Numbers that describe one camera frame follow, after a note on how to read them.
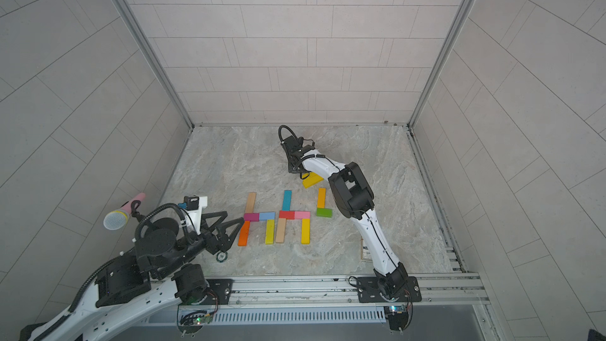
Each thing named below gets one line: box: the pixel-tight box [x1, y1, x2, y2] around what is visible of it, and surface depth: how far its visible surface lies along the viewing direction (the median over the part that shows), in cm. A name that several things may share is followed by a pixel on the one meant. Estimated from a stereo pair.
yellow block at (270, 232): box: [265, 219, 275, 245], surface depth 84 cm
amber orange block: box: [317, 187, 326, 209], surface depth 93 cm
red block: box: [278, 209, 296, 220], surface depth 88 cm
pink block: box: [294, 210, 311, 220], surface depth 89 cm
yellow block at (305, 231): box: [300, 218, 311, 245], surface depth 84 cm
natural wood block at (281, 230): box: [275, 217, 287, 243], surface depth 84 cm
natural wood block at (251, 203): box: [245, 191, 257, 214], surface depth 91 cm
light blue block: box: [259, 212, 276, 222], surface depth 88 cm
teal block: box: [282, 190, 292, 211], surface depth 93 cm
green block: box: [315, 207, 333, 218], surface depth 91 cm
